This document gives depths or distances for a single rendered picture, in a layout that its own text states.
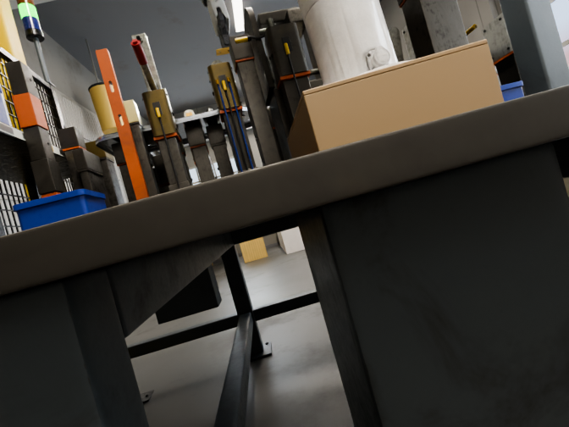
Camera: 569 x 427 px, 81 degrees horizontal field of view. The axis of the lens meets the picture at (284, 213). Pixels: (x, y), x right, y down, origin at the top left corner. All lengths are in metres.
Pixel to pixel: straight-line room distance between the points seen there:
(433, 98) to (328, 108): 0.14
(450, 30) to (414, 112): 0.50
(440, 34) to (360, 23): 0.40
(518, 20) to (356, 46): 0.64
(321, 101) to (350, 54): 0.12
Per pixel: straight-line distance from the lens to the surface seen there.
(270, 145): 0.85
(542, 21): 1.13
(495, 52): 1.33
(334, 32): 0.57
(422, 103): 0.49
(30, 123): 1.04
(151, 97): 0.95
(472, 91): 0.53
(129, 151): 0.97
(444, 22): 0.97
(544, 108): 0.34
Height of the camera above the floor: 0.66
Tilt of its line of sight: level
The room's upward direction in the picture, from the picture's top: 16 degrees counter-clockwise
